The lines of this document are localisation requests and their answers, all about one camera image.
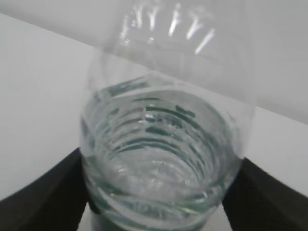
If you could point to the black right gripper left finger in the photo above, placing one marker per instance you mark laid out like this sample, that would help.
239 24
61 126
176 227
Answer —
54 202

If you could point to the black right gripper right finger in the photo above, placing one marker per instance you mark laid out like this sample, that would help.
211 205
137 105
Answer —
256 201

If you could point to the clear green-label water bottle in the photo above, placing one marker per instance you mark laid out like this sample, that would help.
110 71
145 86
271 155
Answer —
167 113

